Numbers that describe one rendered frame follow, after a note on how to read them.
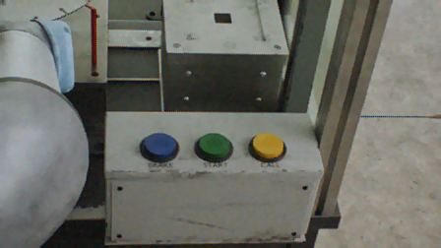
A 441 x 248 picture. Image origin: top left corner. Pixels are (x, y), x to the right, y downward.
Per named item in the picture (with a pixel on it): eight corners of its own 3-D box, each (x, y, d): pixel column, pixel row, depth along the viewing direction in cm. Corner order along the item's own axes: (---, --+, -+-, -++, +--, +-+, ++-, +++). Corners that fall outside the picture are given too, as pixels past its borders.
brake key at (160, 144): (173, 143, 111) (174, 132, 110) (175, 164, 108) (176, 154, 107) (143, 143, 111) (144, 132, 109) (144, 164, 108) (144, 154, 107)
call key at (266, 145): (279, 143, 113) (281, 132, 112) (283, 164, 110) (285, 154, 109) (249, 143, 113) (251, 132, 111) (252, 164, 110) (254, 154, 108)
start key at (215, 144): (226, 143, 112) (228, 132, 111) (229, 164, 109) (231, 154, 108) (196, 143, 112) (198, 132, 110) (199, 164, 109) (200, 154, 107)
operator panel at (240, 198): (293, 185, 127) (310, 112, 117) (305, 243, 119) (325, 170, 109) (104, 186, 123) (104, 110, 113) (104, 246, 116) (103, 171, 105)
